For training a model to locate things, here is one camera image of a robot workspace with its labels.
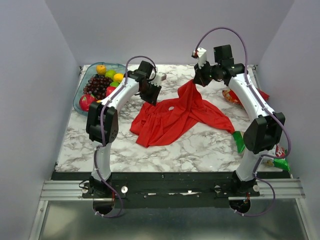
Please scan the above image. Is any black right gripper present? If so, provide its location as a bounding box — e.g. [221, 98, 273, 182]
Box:
[192, 59, 221, 88]

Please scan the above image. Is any red t-shirt garment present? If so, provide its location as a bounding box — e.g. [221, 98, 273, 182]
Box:
[130, 80, 235, 148]

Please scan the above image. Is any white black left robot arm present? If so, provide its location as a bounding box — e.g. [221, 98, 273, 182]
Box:
[86, 56, 166, 198]

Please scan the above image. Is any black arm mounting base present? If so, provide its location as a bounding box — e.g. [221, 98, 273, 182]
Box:
[51, 171, 262, 209]

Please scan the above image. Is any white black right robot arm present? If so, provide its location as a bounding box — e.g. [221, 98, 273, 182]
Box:
[191, 45, 285, 196]

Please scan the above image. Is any red cookie snack bag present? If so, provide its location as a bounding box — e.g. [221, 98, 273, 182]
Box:
[222, 88, 270, 106]

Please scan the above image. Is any yellow orange fruit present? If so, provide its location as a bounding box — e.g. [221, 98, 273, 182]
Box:
[113, 73, 124, 83]

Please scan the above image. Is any green apple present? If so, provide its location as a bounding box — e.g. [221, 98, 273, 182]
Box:
[109, 81, 120, 88]

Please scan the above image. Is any clear teal fruit tray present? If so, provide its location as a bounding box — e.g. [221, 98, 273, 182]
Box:
[73, 62, 125, 116]

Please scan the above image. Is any red apple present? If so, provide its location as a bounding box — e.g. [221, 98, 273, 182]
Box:
[105, 86, 116, 97]

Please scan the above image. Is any green lime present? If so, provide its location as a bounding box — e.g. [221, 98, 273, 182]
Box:
[104, 69, 117, 79]

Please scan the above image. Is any dark purple grape bunch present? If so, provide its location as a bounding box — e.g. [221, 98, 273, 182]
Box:
[83, 75, 112, 100]

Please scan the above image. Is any orange tangerine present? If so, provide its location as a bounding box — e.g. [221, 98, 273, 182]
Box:
[96, 64, 107, 76]

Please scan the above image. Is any red dragon fruit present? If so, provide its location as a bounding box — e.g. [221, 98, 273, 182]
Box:
[79, 93, 97, 112]

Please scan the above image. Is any green chips snack bag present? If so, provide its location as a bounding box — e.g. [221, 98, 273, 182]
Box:
[231, 130, 291, 172]

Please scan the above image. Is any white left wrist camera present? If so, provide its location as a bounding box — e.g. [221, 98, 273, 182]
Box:
[149, 72, 167, 87]

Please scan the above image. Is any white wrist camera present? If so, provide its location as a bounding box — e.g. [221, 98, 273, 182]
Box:
[149, 72, 167, 87]
[191, 47, 207, 69]

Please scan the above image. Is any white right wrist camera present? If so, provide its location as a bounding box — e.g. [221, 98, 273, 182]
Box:
[191, 47, 207, 69]

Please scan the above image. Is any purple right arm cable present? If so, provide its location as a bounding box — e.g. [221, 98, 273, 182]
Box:
[194, 26, 292, 217]

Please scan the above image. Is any aluminium rail frame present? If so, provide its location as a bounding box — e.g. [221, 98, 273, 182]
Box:
[29, 178, 317, 240]

